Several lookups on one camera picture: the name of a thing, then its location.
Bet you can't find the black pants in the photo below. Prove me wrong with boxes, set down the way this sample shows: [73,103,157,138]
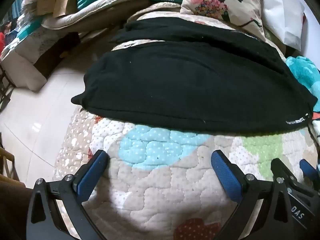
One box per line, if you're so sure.
[71,17,317,134]

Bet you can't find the table with beige tablecloth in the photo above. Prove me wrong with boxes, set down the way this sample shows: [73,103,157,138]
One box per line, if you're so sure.
[1,20,62,92]

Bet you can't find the teal fluffy towel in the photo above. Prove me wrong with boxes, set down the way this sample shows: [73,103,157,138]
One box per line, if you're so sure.
[286,56,319,113]

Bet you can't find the patchwork quilted bed cover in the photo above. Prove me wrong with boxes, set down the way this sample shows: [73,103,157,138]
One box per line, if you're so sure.
[52,2,320,240]

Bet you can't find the beige padded lounge chair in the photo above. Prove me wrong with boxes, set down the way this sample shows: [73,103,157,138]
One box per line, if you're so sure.
[41,0,150,32]

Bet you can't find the floral print cushion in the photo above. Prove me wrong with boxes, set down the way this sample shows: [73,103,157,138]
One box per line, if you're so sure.
[180,0,265,41]

